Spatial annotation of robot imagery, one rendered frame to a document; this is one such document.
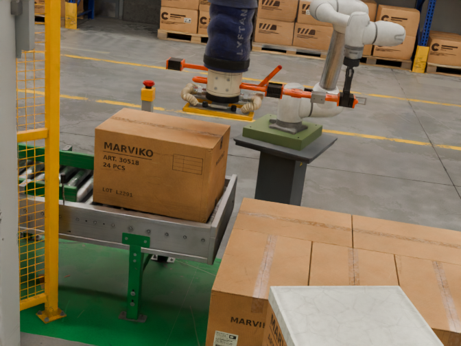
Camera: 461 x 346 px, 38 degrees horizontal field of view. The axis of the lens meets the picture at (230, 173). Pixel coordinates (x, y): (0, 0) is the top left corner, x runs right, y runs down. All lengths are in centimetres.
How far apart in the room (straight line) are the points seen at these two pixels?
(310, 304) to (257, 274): 108
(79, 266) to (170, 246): 88
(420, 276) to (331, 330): 145
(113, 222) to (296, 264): 91
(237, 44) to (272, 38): 723
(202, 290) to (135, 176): 85
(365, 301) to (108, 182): 180
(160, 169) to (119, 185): 24
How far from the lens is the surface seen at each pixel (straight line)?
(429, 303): 302
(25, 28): 250
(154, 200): 336
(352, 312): 191
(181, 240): 325
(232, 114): 319
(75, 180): 376
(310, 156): 383
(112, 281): 387
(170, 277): 393
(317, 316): 186
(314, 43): 1040
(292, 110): 396
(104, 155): 337
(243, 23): 317
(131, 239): 331
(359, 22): 318
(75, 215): 336
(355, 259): 322
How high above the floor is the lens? 202
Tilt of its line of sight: 22 degrees down
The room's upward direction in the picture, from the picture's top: 6 degrees clockwise
